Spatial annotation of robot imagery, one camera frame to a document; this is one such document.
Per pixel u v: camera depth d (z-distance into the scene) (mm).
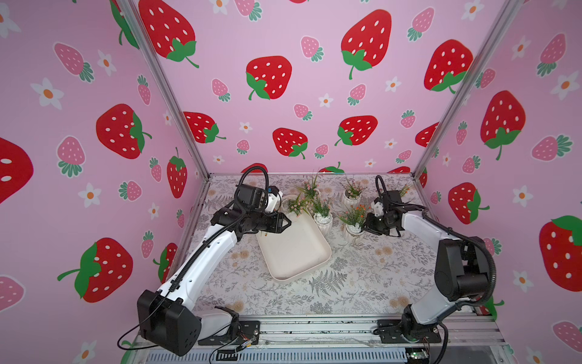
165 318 382
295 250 924
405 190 948
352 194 970
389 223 779
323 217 978
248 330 747
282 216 687
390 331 734
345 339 731
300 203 912
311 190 1006
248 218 573
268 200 682
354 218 909
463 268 465
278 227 661
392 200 746
